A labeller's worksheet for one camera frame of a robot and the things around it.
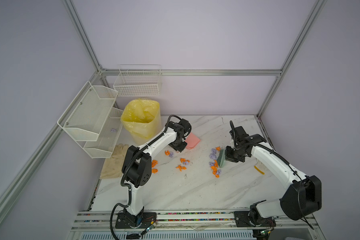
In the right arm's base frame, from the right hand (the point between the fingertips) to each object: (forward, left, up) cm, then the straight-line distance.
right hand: (225, 157), depth 82 cm
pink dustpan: (+19, +18, -11) cm, 29 cm away
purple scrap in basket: (+17, +68, +3) cm, 71 cm away
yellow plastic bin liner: (+32, +53, 0) cm, 62 cm away
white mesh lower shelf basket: (+14, +72, +1) cm, 73 cm away
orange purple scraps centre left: (+5, +25, -12) cm, 28 cm away
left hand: (+7, +28, -1) cm, 29 cm away
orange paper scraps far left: (+2, +43, -11) cm, 44 cm away
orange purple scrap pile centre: (+1, +5, -11) cm, 12 cm away
